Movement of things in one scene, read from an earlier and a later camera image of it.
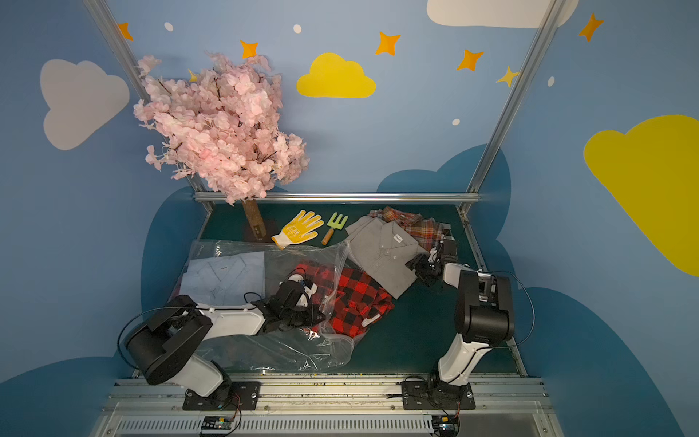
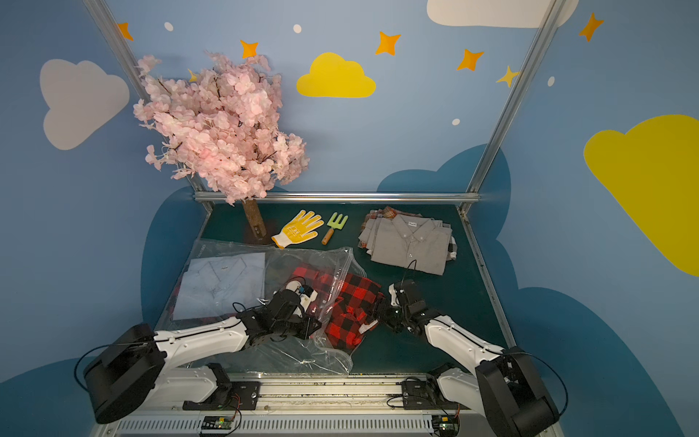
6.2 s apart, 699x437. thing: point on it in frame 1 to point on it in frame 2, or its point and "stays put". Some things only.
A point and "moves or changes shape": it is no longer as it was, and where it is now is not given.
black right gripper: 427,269 to 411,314
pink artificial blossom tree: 222,126 stays put
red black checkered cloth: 351,300 moves or changes shape
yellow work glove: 299,228 stays put
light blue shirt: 224,279 stays put
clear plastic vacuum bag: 225,272 moves or changes shape
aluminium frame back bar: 353,197 stays put
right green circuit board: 445,423 stays put
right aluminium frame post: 547,26 stays put
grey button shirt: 382,249 moves or changes shape
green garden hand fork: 334,224 stays put
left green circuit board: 217,422 stays put
